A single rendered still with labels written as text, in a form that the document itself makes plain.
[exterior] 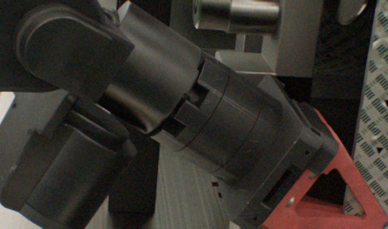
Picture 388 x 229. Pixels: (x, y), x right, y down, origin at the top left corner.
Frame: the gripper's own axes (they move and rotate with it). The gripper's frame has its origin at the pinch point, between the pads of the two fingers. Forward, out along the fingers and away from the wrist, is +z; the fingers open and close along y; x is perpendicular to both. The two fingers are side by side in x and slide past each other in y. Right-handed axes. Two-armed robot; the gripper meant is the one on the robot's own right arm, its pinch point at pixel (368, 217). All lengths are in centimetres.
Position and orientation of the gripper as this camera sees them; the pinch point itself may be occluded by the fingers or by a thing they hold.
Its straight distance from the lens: 49.9
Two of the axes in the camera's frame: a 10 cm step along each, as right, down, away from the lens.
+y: 0.9, 3.4, -9.4
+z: 8.1, 5.2, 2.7
